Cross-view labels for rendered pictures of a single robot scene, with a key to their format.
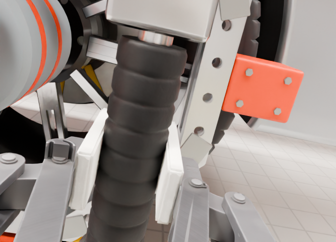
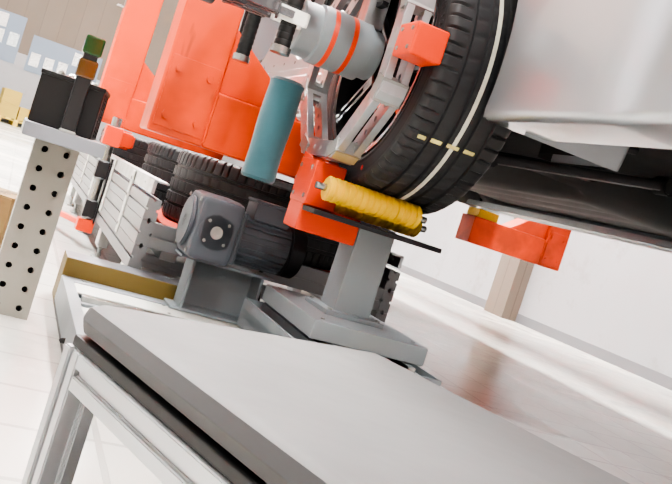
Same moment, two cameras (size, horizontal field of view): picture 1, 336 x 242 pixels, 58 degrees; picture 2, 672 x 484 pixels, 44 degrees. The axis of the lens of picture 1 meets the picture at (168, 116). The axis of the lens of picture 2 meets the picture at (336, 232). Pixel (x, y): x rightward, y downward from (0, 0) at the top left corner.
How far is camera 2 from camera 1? 1.82 m
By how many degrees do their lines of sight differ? 74
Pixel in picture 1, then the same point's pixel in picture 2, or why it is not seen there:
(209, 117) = (387, 60)
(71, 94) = not seen: hidden behind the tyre
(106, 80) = not seen: hidden behind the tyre
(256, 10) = (452, 8)
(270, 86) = (407, 33)
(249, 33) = (446, 22)
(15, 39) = (318, 21)
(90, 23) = not seen: hidden behind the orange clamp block
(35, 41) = (329, 26)
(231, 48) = (400, 20)
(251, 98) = (401, 43)
